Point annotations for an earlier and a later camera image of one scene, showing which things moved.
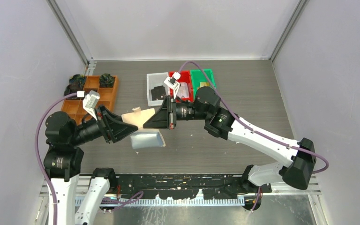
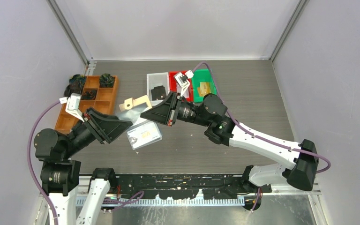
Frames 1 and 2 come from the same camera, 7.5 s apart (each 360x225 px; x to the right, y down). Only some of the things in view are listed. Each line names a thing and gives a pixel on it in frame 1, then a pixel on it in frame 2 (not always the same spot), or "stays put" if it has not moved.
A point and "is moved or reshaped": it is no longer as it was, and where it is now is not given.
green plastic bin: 198,77 stays put
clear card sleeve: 148,139 is moved or reshaped
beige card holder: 138,118 → 129,102
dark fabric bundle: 77,83 stays put
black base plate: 210,186 stays put
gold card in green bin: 204,84 stays put
